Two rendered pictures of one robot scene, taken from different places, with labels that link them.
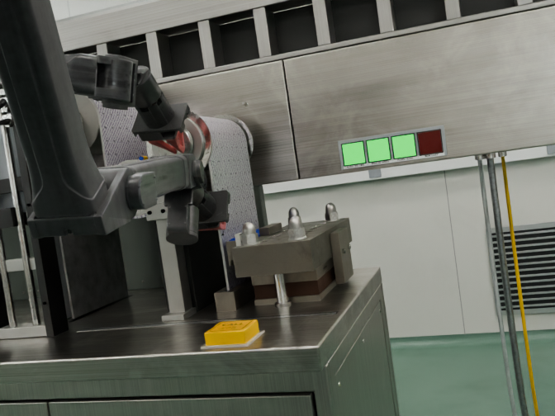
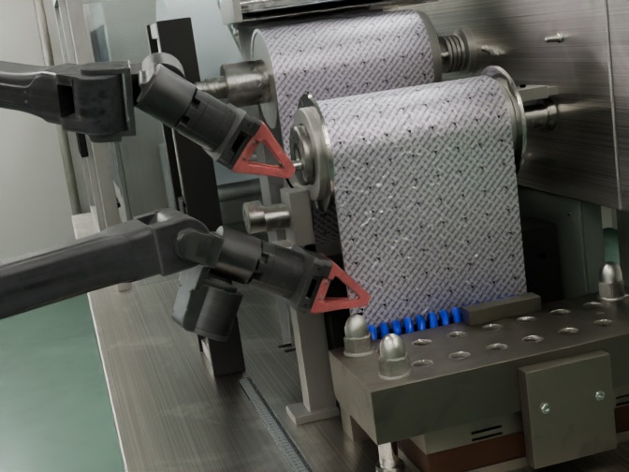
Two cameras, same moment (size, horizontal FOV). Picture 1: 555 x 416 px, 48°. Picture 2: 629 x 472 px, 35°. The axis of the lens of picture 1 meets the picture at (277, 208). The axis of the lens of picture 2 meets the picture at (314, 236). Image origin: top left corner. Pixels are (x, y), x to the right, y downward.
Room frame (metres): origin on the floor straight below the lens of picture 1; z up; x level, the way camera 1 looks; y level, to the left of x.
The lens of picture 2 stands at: (0.64, -0.87, 1.40)
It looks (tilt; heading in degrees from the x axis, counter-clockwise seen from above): 12 degrees down; 59
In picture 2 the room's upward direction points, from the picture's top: 8 degrees counter-clockwise
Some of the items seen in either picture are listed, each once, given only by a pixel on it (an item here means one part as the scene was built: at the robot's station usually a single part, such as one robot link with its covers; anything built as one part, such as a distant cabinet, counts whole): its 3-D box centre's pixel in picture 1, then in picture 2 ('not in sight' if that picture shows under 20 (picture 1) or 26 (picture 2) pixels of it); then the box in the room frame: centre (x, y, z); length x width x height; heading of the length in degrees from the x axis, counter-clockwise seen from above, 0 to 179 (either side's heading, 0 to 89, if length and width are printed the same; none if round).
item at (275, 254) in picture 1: (299, 243); (514, 357); (1.39, -0.04, 1.00); 0.40 x 0.16 x 0.06; 162
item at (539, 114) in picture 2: not in sight; (525, 118); (1.57, 0.10, 1.25); 0.07 x 0.04 x 0.04; 162
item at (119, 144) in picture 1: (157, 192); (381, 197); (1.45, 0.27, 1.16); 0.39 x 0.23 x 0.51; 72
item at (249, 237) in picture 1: (249, 233); (357, 332); (1.25, 0.06, 1.05); 0.04 x 0.04 x 0.04
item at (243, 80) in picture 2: not in sight; (244, 83); (1.35, 0.43, 1.33); 0.06 x 0.06 x 0.06; 72
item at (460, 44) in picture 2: not in sight; (445, 54); (1.65, 0.33, 1.33); 0.07 x 0.07 x 0.07; 72
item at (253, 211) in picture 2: not in sight; (254, 216); (1.23, 0.24, 1.18); 0.04 x 0.02 x 0.04; 72
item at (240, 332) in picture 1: (232, 333); not in sight; (1.02, 0.10, 0.91); 0.07 x 0.07 x 0.02; 72
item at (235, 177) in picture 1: (236, 202); (434, 251); (1.39, 0.09, 1.11); 0.23 x 0.01 x 0.18; 162
